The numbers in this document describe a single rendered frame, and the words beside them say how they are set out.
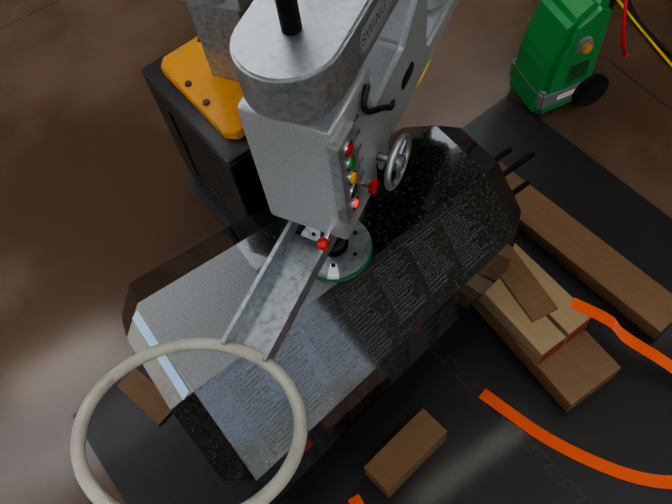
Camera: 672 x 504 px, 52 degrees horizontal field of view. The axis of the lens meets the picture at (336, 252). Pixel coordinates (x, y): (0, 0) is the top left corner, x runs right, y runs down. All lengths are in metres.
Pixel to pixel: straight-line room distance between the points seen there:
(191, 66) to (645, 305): 1.92
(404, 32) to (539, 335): 1.32
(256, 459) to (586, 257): 1.56
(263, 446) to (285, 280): 0.55
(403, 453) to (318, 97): 1.53
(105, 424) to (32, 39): 2.30
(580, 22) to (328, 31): 1.92
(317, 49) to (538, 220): 1.84
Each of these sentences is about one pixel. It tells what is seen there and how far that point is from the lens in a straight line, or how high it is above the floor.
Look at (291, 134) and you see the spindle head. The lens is 1.44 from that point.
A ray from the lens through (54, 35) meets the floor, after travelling 4.32.
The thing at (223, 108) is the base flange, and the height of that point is 0.78.
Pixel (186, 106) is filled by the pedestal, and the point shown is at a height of 0.74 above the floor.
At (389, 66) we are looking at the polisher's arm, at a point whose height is 1.39.
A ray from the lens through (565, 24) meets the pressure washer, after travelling 3.15.
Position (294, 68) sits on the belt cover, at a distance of 1.30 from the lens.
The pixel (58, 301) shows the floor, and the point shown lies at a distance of 3.26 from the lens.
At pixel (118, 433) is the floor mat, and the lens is 2.91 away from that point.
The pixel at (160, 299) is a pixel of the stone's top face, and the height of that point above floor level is 0.82.
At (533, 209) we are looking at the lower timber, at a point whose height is 0.10.
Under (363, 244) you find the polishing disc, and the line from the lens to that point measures 2.00.
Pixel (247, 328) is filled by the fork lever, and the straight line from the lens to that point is 1.71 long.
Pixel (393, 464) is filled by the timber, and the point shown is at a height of 0.14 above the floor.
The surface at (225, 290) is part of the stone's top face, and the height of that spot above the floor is 0.82.
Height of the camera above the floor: 2.61
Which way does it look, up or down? 60 degrees down
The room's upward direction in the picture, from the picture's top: 11 degrees counter-clockwise
